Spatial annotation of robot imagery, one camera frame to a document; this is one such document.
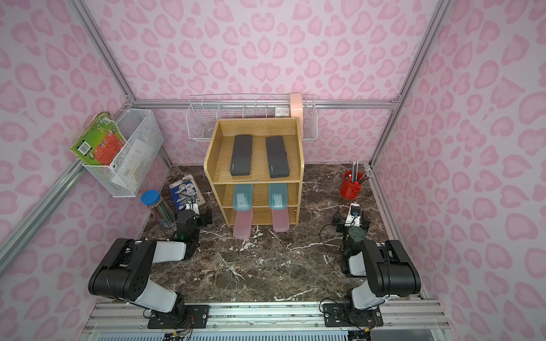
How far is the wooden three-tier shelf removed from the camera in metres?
0.74

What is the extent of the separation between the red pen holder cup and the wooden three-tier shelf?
294 millimetres

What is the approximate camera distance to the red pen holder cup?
998 millimetres

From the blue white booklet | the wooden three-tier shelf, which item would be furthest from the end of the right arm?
the blue white booklet
